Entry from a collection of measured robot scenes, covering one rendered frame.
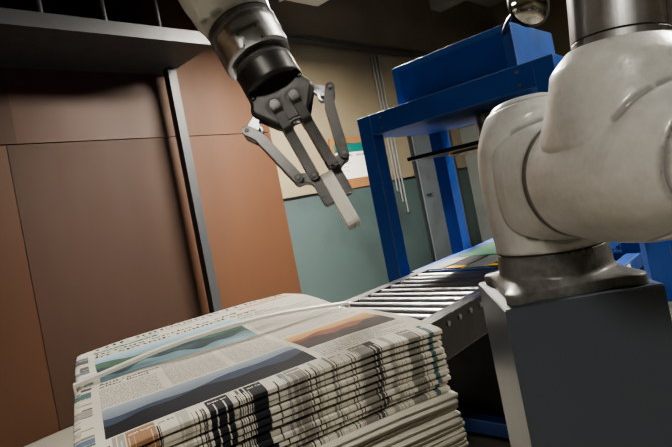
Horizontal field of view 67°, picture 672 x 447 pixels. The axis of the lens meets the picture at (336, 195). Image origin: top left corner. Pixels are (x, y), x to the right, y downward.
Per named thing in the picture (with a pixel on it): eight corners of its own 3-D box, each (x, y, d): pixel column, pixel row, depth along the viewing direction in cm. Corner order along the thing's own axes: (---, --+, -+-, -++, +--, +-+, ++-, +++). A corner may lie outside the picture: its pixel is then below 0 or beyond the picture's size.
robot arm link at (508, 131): (568, 232, 84) (542, 101, 85) (650, 237, 66) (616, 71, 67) (476, 252, 82) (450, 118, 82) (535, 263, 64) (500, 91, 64)
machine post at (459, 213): (491, 387, 284) (437, 113, 286) (477, 385, 290) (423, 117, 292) (498, 381, 290) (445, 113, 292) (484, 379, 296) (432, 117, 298)
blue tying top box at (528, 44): (518, 70, 203) (508, 20, 203) (398, 109, 244) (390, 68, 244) (560, 75, 236) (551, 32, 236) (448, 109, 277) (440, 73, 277)
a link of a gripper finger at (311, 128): (288, 105, 65) (297, 100, 66) (332, 178, 63) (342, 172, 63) (284, 92, 62) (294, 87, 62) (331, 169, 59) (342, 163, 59)
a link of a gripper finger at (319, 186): (313, 164, 61) (291, 176, 60) (334, 201, 60) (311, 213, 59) (314, 168, 62) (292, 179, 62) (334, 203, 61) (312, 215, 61)
